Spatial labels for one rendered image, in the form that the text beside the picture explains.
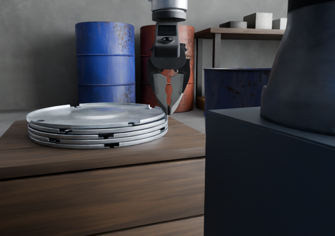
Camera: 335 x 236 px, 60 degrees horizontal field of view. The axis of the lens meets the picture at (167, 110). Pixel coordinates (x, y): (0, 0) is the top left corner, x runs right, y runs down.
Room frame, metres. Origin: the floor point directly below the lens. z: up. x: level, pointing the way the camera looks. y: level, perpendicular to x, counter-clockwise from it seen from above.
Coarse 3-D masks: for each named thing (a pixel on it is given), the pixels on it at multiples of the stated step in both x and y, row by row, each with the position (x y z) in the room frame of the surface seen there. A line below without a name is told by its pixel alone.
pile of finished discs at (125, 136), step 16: (32, 128) 0.56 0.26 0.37; (48, 128) 0.49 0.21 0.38; (64, 128) 0.52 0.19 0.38; (96, 128) 0.52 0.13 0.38; (112, 128) 0.49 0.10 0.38; (128, 128) 0.50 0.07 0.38; (144, 128) 0.52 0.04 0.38; (160, 128) 0.59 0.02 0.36; (48, 144) 0.49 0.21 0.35; (64, 144) 0.48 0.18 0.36; (80, 144) 0.50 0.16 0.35; (96, 144) 0.48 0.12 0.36; (128, 144) 0.50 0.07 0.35
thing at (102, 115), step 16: (32, 112) 0.62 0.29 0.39; (48, 112) 0.65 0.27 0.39; (64, 112) 0.65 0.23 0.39; (80, 112) 0.62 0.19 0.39; (96, 112) 0.62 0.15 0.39; (112, 112) 0.62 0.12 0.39; (128, 112) 0.64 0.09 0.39; (144, 112) 0.65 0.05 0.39; (160, 112) 0.65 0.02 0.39; (80, 128) 0.49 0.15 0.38
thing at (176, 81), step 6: (174, 78) 0.60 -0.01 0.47; (180, 78) 0.60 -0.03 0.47; (174, 84) 0.60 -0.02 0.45; (180, 84) 0.60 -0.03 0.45; (174, 90) 0.60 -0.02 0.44; (180, 90) 0.60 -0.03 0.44; (174, 96) 0.60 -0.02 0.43; (180, 96) 0.60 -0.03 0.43; (174, 102) 0.60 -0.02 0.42; (174, 108) 0.61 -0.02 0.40
